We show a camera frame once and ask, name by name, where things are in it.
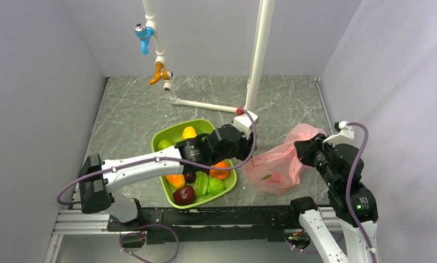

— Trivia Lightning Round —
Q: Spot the orange tap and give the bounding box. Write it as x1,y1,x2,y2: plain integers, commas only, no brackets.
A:
149,61,173,85

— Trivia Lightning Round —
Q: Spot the white pvc pipe frame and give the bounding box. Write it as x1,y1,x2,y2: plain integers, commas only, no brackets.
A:
143,1,275,112

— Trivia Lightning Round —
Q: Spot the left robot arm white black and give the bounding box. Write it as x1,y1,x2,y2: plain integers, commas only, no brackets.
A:
79,122,256,230

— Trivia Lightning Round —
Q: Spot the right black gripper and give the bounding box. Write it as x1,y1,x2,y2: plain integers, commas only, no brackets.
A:
294,131,337,186

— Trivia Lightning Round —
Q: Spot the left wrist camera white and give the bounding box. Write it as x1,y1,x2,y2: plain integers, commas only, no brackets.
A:
232,107,259,139

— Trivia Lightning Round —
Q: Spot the green fake starfruit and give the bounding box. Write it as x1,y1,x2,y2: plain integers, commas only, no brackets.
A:
195,172,208,196

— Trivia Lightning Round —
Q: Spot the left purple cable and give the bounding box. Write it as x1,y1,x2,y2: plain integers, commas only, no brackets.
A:
56,107,259,263

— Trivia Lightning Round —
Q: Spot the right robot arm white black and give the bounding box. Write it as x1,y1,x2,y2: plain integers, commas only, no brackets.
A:
288,133,382,262

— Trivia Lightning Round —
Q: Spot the green plastic tray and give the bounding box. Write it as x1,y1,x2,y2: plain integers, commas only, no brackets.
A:
151,119,237,209

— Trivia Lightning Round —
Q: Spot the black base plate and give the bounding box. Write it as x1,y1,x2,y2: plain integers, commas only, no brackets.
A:
107,205,302,244

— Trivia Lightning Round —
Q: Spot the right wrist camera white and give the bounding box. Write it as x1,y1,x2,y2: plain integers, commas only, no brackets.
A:
322,121,354,146

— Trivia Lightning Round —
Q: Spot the blue tap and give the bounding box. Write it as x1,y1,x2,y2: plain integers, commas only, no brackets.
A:
133,23,155,55

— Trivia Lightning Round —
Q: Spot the purple cable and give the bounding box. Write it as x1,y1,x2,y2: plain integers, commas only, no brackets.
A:
56,107,259,263
285,122,377,263

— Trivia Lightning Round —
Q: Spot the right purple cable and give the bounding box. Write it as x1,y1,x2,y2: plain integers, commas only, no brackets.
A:
285,122,377,263

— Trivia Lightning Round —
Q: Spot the green fake lime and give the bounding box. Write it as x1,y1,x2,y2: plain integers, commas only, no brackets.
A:
207,178,225,195

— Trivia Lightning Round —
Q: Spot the pink plastic bag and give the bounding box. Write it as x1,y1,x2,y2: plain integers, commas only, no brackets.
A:
245,123,326,195

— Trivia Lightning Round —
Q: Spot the orange fake tangerine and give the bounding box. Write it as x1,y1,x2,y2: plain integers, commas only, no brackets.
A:
209,161,230,180

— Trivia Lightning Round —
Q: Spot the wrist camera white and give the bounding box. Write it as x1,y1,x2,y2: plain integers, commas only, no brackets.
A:
322,121,354,146
232,107,259,139

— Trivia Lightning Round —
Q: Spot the orange yellow fake mango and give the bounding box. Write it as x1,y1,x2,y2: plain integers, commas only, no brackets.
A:
165,174,186,190

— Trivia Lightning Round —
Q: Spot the dark red fake apple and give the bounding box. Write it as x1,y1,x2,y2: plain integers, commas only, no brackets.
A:
172,185,196,206

